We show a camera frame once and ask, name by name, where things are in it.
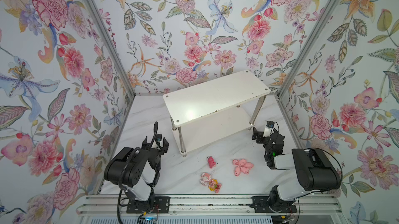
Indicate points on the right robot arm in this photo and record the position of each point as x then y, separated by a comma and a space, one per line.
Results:
311, 169

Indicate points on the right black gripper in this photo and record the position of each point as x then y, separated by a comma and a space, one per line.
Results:
263, 137

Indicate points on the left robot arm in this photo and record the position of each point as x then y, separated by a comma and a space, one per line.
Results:
136, 171

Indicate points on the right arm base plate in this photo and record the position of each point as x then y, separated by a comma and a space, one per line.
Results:
263, 204

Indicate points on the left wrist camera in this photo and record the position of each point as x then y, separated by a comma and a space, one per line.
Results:
159, 139

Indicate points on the small red bear toy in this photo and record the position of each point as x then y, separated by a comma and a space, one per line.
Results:
211, 162

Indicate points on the white two-tier shelf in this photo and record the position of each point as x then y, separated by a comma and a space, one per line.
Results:
205, 113

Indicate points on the pink pig toy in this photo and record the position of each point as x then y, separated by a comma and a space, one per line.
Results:
242, 167

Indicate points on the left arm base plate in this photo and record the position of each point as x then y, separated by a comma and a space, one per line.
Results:
158, 205

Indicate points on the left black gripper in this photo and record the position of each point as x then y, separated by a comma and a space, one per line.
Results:
154, 148

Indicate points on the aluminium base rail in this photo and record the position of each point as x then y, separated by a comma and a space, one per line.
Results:
217, 205

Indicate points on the yellow red flower toy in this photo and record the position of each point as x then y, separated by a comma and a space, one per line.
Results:
214, 185

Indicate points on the white pink doll toy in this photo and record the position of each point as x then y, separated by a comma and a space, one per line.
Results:
205, 179

